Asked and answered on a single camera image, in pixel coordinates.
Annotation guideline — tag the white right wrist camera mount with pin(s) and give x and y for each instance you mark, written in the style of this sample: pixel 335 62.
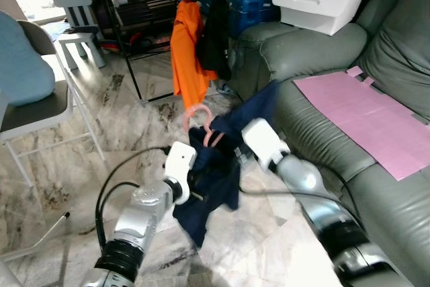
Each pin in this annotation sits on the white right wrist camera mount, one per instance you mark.
pixel 265 142

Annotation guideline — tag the pink mat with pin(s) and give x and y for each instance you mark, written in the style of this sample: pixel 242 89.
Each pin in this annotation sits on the pink mat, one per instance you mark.
pixel 363 112

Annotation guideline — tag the orange shirt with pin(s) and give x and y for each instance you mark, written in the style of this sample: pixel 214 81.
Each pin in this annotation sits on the orange shirt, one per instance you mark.
pixel 188 58

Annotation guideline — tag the navy garment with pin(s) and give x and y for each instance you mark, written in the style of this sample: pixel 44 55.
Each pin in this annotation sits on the navy garment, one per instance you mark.
pixel 215 179

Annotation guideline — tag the light blue chair cushion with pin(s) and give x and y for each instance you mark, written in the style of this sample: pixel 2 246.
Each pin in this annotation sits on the light blue chair cushion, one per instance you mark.
pixel 23 65

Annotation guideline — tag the grey green sofa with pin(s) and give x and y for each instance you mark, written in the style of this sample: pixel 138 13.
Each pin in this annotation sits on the grey green sofa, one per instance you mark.
pixel 316 52

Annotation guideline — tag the blue white slipper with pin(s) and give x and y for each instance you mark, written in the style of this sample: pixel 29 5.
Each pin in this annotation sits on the blue white slipper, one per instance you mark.
pixel 227 89

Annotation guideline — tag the black hanging garment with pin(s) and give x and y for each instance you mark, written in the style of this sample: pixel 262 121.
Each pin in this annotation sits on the black hanging garment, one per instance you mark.
pixel 215 38

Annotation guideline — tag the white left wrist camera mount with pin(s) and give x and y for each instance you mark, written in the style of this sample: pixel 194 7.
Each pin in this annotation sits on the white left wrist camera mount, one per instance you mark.
pixel 180 159

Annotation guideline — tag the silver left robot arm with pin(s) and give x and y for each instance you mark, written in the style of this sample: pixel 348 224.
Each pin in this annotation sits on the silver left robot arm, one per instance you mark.
pixel 144 210

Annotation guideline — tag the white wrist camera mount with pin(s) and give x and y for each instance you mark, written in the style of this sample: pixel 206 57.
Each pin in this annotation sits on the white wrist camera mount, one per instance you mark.
pixel 265 142
pixel 180 159

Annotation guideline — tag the blue plastic case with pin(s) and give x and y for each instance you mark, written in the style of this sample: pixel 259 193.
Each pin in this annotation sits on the blue plastic case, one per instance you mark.
pixel 252 5

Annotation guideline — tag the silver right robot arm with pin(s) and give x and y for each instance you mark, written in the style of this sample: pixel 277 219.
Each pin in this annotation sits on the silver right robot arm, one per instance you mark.
pixel 316 193

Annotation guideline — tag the grey white folding chair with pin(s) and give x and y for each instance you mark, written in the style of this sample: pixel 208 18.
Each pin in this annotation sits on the grey white folding chair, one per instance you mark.
pixel 33 109

